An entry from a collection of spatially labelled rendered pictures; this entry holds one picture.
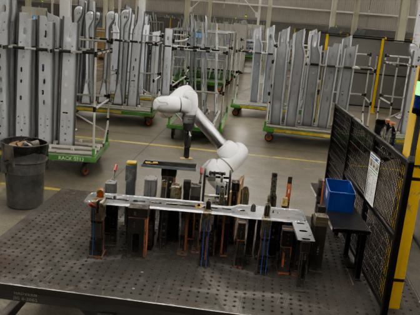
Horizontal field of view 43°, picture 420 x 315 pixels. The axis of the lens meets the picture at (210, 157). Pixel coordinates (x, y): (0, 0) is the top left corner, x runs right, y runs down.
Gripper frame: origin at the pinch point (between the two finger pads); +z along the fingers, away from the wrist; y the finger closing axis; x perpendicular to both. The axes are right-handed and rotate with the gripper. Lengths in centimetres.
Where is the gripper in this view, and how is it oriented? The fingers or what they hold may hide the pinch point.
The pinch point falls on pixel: (186, 152)
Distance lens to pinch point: 363.3
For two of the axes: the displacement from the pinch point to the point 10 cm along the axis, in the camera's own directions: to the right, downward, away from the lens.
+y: 2.8, 2.6, -9.3
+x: 9.6, 0.0, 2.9
